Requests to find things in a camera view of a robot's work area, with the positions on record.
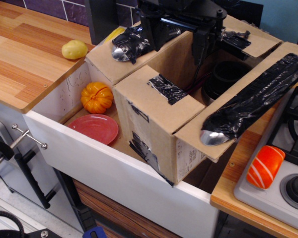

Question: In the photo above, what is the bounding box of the cardboard box with taped flaps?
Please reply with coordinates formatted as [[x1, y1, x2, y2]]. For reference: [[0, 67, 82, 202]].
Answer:
[[84, 14, 298, 187]]

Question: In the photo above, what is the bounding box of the yellow toy potato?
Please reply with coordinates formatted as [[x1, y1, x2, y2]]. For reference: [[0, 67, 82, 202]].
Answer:
[[61, 40, 88, 60]]

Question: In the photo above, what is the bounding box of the yellow toy banana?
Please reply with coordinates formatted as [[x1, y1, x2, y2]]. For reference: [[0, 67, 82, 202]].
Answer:
[[104, 27, 126, 43]]

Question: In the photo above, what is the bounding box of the metal spoon on right flap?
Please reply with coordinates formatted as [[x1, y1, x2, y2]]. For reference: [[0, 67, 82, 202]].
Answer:
[[200, 130, 229, 146]]

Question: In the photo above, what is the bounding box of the orange toy pumpkin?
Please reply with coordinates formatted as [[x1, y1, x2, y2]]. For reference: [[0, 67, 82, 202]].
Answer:
[[80, 82, 113, 114]]

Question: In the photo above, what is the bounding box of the black round container in box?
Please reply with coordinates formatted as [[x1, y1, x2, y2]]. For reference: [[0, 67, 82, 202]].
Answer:
[[201, 61, 251, 105]]

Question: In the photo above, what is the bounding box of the black oven door handle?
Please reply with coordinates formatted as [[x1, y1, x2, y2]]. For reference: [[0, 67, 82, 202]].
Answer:
[[14, 150, 56, 209]]

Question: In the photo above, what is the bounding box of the black stand behind box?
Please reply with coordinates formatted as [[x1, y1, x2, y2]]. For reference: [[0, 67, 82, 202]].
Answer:
[[84, 0, 140, 46]]

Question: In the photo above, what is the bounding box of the metal clamp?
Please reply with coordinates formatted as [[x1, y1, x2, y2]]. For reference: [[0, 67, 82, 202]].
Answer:
[[0, 124, 48, 164]]

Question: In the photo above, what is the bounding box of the black cable in box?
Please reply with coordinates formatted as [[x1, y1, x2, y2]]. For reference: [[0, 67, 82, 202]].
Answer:
[[183, 49, 219, 94]]

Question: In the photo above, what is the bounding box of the white sink basin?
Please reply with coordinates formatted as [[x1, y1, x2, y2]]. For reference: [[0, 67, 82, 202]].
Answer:
[[24, 63, 219, 238]]

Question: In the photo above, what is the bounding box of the toy stove top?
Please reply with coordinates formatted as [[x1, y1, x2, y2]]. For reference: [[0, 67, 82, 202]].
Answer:
[[234, 87, 298, 229]]

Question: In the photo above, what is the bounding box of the metal spoon on left flap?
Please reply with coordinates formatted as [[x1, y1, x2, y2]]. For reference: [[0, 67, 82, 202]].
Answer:
[[111, 46, 129, 62]]

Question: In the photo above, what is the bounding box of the red plastic plate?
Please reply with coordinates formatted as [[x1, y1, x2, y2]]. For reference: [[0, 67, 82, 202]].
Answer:
[[68, 114, 119, 145]]

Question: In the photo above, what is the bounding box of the salmon sushi toy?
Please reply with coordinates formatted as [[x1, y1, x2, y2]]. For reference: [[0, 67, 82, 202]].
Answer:
[[246, 145, 286, 190]]

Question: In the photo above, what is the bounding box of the metal spoon on flap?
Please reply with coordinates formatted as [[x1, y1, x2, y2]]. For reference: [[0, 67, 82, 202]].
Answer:
[[200, 130, 229, 146], [111, 46, 129, 62]]

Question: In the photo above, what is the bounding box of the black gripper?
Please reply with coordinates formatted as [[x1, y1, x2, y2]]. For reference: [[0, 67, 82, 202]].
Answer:
[[138, 0, 226, 65]]

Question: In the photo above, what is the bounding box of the black coiled cable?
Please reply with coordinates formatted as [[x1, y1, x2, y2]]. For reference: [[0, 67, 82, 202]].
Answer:
[[0, 210, 25, 238]]

